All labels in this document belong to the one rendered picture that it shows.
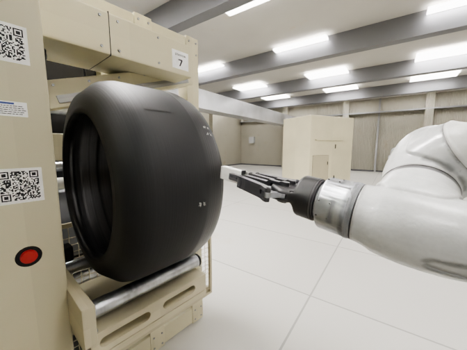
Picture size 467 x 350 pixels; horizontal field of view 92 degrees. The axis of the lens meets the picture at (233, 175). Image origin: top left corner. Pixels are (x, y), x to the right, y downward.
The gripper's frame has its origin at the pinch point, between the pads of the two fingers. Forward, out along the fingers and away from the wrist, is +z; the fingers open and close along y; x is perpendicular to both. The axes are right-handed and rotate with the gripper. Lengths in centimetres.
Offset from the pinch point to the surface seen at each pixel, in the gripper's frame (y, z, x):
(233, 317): -81, 53, 133
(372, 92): -1029, 192, -196
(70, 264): 21, 48, 39
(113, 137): 18.1, 20.1, -5.6
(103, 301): 20.8, 20.4, 35.3
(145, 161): 14.4, 12.9, -1.5
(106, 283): 11, 45, 50
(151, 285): 8.4, 19.4, 36.4
